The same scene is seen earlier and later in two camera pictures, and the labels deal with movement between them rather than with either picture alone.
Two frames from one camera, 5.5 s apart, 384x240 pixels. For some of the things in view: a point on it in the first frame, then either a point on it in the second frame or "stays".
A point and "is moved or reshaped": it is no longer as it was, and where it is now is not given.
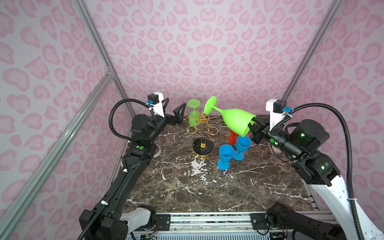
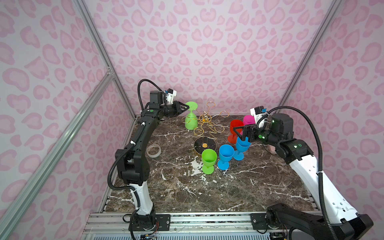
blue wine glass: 226,153 stays
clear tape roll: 158,154 stays
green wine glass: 194,116 is moved or reshaped
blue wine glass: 242,145 stays
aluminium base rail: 195,223 stays
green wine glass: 239,120 -> 209,158
